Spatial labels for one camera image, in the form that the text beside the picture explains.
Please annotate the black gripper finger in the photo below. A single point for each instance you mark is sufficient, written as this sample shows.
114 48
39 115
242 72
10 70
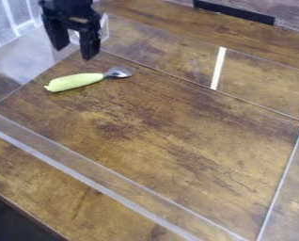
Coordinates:
58 33
90 43

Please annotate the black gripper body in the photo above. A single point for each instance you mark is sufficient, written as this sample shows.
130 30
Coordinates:
75 13

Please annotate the clear acrylic enclosure wall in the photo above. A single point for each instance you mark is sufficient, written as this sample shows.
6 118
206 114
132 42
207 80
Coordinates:
180 154

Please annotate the black bar on table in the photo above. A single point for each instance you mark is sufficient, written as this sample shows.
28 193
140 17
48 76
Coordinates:
235 12

